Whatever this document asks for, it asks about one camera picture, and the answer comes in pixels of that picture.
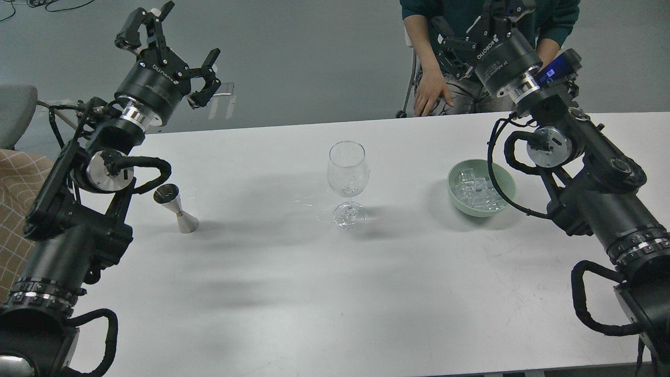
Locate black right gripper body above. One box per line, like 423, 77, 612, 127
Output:
474, 31, 542, 96

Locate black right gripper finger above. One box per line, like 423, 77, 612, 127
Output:
432, 15, 479, 79
482, 1, 537, 37

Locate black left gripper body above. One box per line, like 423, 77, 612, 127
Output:
115, 50, 191, 126

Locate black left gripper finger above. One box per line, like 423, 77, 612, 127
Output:
181, 48, 221, 109
115, 1, 176, 62

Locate steel double jigger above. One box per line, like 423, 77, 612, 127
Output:
153, 183, 199, 234

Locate clear ice cubes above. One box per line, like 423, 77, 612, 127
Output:
452, 169, 508, 212

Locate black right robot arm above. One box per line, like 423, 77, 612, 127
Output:
432, 1, 668, 376

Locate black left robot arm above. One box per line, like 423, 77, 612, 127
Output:
2, 1, 221, 376

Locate clear wine glass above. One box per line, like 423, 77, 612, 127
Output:
326, 140, 370, 230

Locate person's bare hand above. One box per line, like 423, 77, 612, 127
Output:
414, 67, 454, 117

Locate person in teal sweater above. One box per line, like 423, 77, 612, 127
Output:
400, 1, 580, 117

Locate grey chair at left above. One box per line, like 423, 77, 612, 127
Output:
1, 84, 77, 150

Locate green bowl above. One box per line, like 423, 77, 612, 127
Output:
447, 159, 510, 218

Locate beige checkered cloth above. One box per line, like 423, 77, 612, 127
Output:
1, 149, 53, 300

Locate black floor cables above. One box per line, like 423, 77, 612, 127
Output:
0, 0, 96, 23

